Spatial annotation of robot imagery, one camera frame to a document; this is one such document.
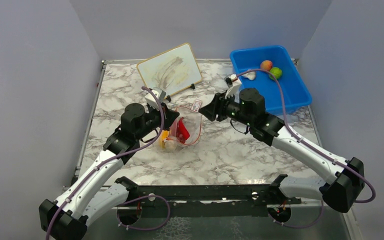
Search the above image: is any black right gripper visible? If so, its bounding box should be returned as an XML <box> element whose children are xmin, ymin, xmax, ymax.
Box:
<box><xmin>199</xmin><ymin>90</ymin><xmax>253</xmax><ymax>127</ymax></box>

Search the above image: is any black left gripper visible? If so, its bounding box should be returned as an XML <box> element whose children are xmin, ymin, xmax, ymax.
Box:
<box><xmin>135</xmin><ymin>102</ymin><xmax>180</xmax><ymax>141</ymax></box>

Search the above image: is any yellow bell pepper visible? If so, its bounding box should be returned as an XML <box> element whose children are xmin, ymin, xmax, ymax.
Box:
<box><xmin>159</xmin><ymin>130</ymin><xmax>170</xmax><ymax>149</ymax></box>

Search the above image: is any clear zip bag orange zipper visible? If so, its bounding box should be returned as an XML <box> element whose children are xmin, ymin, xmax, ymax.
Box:
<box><xmin>166</xmin><ymin>106</ymin><xmax>202</xmax><ymax>150</ymax></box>

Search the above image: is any red chili pepper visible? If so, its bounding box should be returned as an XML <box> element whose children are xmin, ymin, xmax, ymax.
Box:
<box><xmin>176</xmin><ymin>117</ymin><xmax>190</xmax><ymax>144</ymax></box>

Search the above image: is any garlic bulb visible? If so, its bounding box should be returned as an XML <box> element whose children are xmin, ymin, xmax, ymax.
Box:
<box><xmin>164</xmin><ymin>140</ymin><xmax>178</xmax><ymax>152</ymax></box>

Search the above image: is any white mushroom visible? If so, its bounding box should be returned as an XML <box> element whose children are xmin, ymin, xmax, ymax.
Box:
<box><xmin>242</xmin><ymin>71</ymin><xmax>257</xmax><ymax>81</ymax></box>

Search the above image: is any peach fruit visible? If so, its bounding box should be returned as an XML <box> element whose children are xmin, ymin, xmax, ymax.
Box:
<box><xmin>260</xmin><ymin>60</ymin><xmax>274</xmax><ymax>71</ymax></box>

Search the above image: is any green lime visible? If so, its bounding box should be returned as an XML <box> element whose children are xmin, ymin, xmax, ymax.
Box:
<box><xmin>269</xmin><ymin>67</ymin><xmax>283</xmax><ymax>80</ymax></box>

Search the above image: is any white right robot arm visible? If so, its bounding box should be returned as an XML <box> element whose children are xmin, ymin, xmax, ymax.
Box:
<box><xmin>199</xmin><ymin>88</ymin><xmax>366</xmax><ymax>213</ymax></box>

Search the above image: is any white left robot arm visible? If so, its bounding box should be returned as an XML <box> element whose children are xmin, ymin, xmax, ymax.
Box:
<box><xmin>39</xmin><ymin>103</ymin><xmax>180</xmax><ymax>240</ymax></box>

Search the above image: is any red white staple box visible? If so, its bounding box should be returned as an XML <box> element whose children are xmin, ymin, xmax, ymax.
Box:
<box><xmin>191</xmin><ymin>99</ymin><xmax>202</xmax><ymax>112</ymax></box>

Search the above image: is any blue plastic bin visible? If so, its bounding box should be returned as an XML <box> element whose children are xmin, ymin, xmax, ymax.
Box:
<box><xmin>229</xmin><ymin>45</ymin><xmax>312</xmax><ymax>116</ymax></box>

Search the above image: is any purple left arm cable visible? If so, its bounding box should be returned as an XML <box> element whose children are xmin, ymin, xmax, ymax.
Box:
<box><xmin>44</xmin><ymin>86</ymin><xmax>166</xmax><ymax>240</ymax></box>

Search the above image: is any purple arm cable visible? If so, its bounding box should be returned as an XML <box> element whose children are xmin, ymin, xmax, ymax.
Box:
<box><xmin>44</xmin><ymin>86</ymin><xmax>166</xmax><ymax>240</ymax></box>
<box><xmin>236</xmin><ymin>68</ymin><xmax>376</xmax><ymax>204</ymax></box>

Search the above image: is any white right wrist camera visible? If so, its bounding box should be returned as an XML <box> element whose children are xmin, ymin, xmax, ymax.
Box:
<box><xmin>224</xmin><ymin>74</ymin><xmax>242</xmax><ymax>99</ymax></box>

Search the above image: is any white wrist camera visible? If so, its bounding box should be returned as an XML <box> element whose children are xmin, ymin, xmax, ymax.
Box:
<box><xmin>224</xmin><ymin>74</ymin><xmax>242</xmax><ymax>99</ymax></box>
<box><xmin>145</xmin><ymin>88</ymin><xmax>166</xmax><ymax>110</ymax></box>

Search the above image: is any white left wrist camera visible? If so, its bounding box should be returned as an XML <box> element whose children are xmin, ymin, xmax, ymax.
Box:
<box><xmin>145</xmin><ymin>88</ymin><xmax>166</xmax><ymax>110</ymax></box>

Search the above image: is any small whiteboard yellow frame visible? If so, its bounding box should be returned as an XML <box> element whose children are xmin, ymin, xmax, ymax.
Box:
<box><xmin>136</xmin><ymin>42</ymin><xmax>203</xmax><ymax>96</ymax></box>

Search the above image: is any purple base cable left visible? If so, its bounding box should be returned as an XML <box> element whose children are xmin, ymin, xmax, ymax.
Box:
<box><xmin>116</xmin><ymin>193</ymin><xmax>171</xmax><ymax>232</ymax></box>

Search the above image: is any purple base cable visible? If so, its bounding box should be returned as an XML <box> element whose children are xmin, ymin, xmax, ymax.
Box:
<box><xmin>267</xmin><ymin>200</ymin><xmax>325</xmax><ymax>230</ymax></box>
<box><xmin>116</xmin><ymin>193</ymin><xmax>171</xmax><ymax>232</ymax></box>

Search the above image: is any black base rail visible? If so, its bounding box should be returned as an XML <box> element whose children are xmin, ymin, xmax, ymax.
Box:
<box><xmin>115</xmin><ymin>176</ymin><xmax>302</xmax><ymax>219</ymax></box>

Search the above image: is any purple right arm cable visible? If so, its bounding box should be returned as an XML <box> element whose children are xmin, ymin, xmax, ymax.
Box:
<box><xmin>236</xmin><ymin>68</ymin><xmax>376</xmax><ymax>204</ymax></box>

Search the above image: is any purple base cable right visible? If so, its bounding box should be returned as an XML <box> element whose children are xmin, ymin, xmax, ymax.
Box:
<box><xmin>267</xmin><ymin>200</ymin><xmax>325</xmax><ymax>230</ymax></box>

